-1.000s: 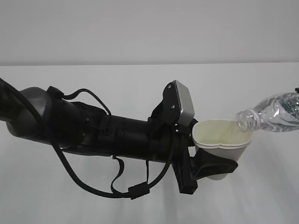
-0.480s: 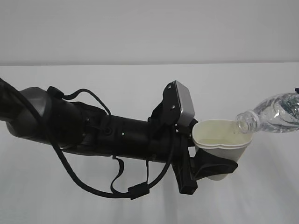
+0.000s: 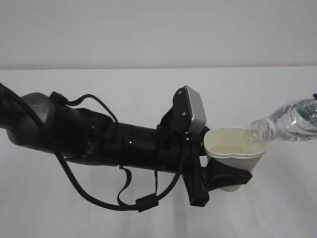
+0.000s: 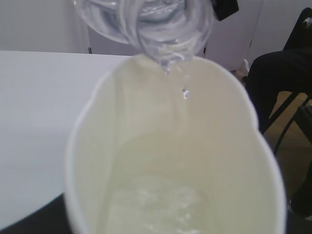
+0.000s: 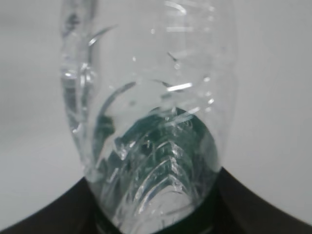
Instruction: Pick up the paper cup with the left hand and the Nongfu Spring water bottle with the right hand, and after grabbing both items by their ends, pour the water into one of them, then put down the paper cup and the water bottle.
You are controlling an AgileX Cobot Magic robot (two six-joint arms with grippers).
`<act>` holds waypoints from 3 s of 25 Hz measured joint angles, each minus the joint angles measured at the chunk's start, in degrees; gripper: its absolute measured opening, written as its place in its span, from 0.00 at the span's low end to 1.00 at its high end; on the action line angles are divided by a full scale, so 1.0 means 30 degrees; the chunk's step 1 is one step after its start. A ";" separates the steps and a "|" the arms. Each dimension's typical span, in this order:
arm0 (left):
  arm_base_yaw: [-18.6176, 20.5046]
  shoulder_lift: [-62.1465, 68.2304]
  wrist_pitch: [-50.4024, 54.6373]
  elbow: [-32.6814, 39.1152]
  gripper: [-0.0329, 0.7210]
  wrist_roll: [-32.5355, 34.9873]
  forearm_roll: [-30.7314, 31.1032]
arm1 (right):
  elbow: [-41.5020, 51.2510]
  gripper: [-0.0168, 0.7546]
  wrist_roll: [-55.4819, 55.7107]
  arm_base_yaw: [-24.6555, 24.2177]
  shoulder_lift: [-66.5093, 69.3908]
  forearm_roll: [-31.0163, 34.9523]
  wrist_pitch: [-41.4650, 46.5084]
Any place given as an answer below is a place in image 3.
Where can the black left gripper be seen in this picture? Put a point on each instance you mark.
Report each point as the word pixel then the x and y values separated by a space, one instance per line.
pixel 197 179

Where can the white paper cup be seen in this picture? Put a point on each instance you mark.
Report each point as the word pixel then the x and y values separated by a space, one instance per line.
pixel 234 146

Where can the clear plastic water bottle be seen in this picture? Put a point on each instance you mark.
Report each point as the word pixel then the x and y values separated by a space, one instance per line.
pixel 294 122

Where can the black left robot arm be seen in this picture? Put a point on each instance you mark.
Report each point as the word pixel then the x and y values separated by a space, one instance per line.
pixel 56 125

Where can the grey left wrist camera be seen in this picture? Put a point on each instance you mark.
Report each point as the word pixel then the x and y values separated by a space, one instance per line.
pixel 187 114

